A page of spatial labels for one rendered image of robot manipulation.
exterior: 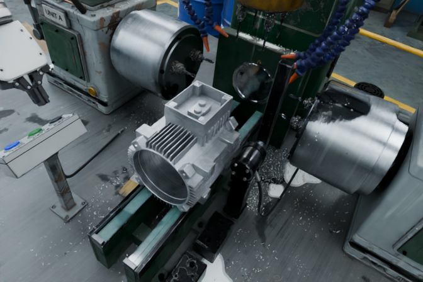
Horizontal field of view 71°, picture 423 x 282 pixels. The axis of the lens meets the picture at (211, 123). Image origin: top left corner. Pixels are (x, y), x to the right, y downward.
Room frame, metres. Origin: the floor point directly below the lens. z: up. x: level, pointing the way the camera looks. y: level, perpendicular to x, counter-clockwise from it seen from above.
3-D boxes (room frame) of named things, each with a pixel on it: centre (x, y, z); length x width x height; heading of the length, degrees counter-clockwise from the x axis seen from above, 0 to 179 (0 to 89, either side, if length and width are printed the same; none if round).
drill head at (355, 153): (0.57, -0.37, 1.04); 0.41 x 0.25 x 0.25; 63
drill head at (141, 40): (0.88, 0.24, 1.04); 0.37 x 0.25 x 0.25; 63
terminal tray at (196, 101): (0.51, 0.03, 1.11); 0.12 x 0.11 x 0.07; 153
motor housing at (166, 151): (0.48, 0.05, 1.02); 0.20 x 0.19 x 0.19; 153
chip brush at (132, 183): (0.56, 0.18, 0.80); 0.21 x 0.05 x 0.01; 160
